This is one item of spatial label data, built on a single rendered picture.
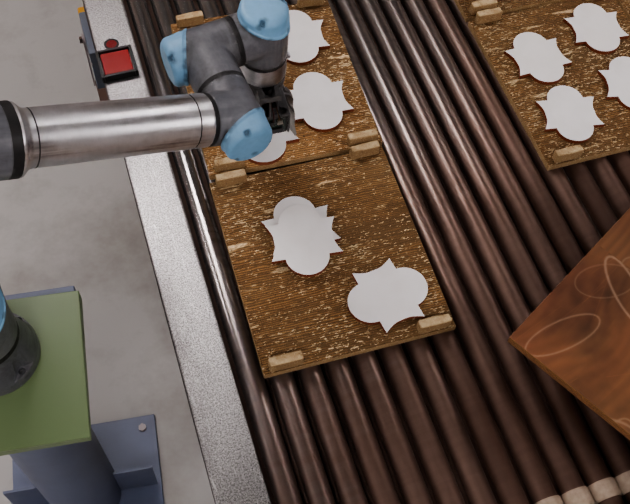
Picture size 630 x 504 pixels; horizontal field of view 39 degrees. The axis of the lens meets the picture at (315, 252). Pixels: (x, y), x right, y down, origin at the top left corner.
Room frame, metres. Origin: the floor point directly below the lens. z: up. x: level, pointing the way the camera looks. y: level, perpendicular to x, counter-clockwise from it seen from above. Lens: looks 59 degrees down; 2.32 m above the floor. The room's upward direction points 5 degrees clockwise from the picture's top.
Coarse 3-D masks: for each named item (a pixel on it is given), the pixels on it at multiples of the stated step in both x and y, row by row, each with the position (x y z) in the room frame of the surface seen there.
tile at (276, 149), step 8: (272, 136) 0.98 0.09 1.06; (280, 136) 0.98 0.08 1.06; (288, 136) 0.98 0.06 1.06; (296, 136) 0.99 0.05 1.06; (272, 144) 0.96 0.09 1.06; (280, 144) 0.96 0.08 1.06; (264, 152) 0.94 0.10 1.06; (272, 152) 0.95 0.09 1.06; (280, 152) 0.95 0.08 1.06; (248, 160) 0.93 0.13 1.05; (256, 160) 0.92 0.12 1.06; (264, 160) 0.93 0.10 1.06; (272, 160) 0.93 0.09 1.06
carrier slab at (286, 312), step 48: (240, 192) 0.94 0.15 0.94; (288, 192) 0.95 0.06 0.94; (336, 192) 0.96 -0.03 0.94; (384, 192) 0.97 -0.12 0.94; (240, 240) 0.83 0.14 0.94; (384, 240) 0.86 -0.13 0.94; (240, 288) 0.73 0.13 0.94; (288, 288) 0.74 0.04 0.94; (336, 288) 0.75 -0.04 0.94; (432, 288) 0.77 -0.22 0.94; (288, 336) 0.65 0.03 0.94; (336, 336) 0.65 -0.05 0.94; (384, 336) 0.66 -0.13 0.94
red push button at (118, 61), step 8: (104, 56) 1.26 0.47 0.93; (112, 56) 1.26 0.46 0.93; (120, 56) 1.26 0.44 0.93; (128, 56) 1.26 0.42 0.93; (104, 64) 1.24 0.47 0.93; (112, 64) 1.24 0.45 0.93; (120, 64) 1.24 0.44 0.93; (128, 64) 1.24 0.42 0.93; (104, 72) 1.21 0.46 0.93; (112, 72) 1.22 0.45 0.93
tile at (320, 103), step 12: (312, 72) 1.25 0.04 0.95; (300, 84) 1.21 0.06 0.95; (312, 84) 1.21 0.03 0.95; (324, 84) 1.22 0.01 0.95; (336, 84) 1.22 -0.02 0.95; (300, 96) 1.18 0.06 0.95; (312, 96) 1.18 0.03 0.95; (324, 96) 1.18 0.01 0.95; (336, 96) 1.19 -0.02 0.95; (300, 108) 1.15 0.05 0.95; (312, 108) 1.15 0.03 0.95; (324, 108) 1.15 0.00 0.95; (336, 108) 1.15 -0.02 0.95; (348, 108) 1.16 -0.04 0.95; (300, 120) 1.12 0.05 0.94; (312, 120) 1.12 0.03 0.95; (324, 120) 1.12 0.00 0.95; (336, 120) 1.12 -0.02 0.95
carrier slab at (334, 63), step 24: (336, 24) 1.40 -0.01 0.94; (336, 48) 1.33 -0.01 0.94; (288, 72) 1.25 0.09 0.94; (336, 72) 1.26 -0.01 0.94; (360, 96) 1.20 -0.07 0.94; (360, 120) 1.14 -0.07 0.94; (288, 144) 1.06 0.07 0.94; (312, 144) 1.07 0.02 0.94; (336, 144) 1.07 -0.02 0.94; (264, 168) 1.01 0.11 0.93
